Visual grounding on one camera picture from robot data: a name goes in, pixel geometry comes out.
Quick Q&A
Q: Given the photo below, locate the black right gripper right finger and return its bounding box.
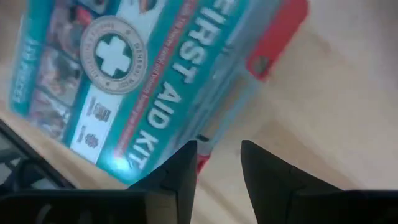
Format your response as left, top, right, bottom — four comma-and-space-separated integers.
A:
241, 139, 346, 224

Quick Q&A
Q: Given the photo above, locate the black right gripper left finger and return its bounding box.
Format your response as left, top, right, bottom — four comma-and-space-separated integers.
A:
127, 139, 198, 224

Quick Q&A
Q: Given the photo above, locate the teal first aid kit box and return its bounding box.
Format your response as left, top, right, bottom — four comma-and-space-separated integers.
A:
9, 0, 310, 186

